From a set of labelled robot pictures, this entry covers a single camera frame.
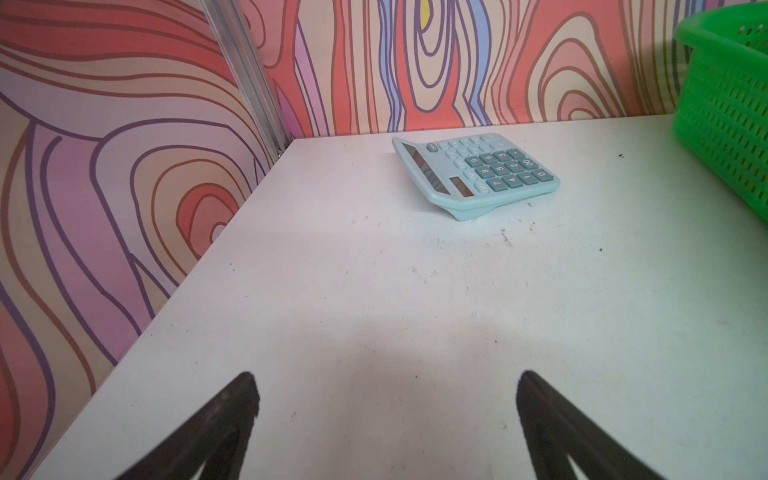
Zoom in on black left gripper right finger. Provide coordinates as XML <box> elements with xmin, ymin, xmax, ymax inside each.
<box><xmin>516</xmin><ymin>370</ymin><xmax>661</xmax><ymax>479</ymax></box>

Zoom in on green plastic basket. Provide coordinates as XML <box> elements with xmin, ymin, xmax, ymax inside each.
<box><xmin>673</xmin><ymin>1</ymin><xmax>767</xmax><ymax>220</ymax></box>

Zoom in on light blue calculator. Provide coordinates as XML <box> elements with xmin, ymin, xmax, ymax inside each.
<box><xmin>392</xmin><ymin>133</ymin><xmax>560</xmax><ymax>221</ymax></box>

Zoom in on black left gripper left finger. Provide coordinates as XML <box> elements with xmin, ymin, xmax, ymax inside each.
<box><xmin>119</xmin><ymin>372</ymin><xmax>260</xmax><ymax>479</ymax></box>

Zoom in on aluminium frame post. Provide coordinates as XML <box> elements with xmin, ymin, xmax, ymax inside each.
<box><xmin>202</xmin><ymin>0</ymin><xmax>293</xmax><ymax>162</ymax></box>

